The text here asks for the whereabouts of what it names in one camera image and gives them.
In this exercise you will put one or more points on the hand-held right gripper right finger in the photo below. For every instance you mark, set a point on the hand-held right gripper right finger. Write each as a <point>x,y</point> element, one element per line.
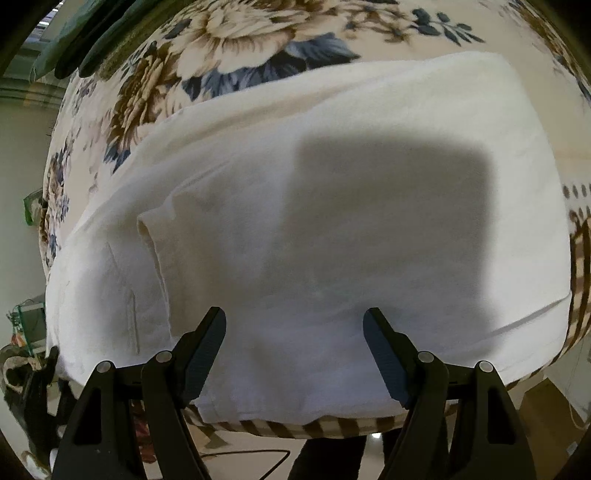
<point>387,355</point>

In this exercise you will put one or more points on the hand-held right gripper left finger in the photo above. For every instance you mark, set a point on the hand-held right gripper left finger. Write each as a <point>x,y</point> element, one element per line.
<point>206,357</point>

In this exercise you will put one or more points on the white pants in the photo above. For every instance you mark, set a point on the white pants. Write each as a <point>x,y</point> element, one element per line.
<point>323,221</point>

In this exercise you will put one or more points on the person's dark trouser legs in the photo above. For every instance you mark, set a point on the person's dark trouser legs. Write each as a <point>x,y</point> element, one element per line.
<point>328,454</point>

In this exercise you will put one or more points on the black tripod stand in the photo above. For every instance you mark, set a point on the black tripod stand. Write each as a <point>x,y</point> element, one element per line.
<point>34,406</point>

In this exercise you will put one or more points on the green framed box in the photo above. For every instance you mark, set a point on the green framed box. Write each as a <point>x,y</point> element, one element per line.
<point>28,323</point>

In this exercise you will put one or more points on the floral printed blanket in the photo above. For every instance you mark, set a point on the floral printed blanket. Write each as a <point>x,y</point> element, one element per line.
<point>240,41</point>

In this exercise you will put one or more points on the green cloth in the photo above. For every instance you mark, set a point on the green cloth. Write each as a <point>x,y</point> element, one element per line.
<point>69,37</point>

